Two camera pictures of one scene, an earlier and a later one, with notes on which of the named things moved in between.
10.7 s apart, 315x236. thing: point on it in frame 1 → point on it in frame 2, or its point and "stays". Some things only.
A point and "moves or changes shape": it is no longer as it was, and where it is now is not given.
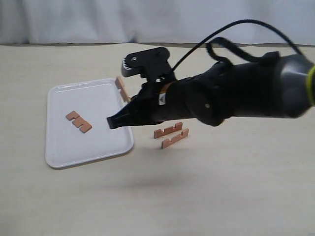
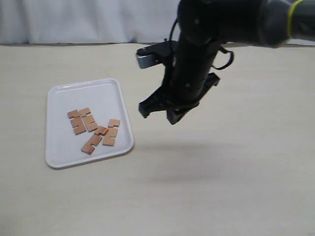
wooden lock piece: x=166 y=142 → x=111 y=132
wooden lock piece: x=78 y=121 moves or changes shape
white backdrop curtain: x=168 y=22 stays
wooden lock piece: x=158 y=133 → x=89 y=146
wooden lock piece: x=120 y=86 → x=88 y=119
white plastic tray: x=77 y=129 stays
